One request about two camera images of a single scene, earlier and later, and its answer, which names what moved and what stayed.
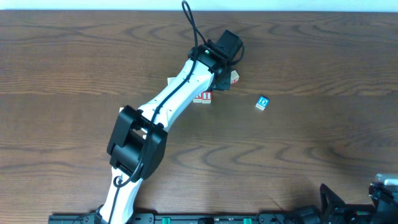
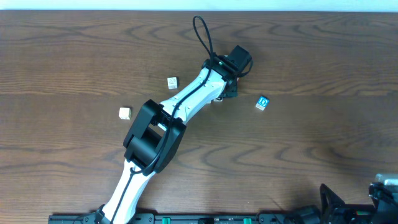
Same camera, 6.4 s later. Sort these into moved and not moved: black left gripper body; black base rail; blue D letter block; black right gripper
Moved: black left gripper body
Not moved: black base rail; blue D letter block; black right gripper
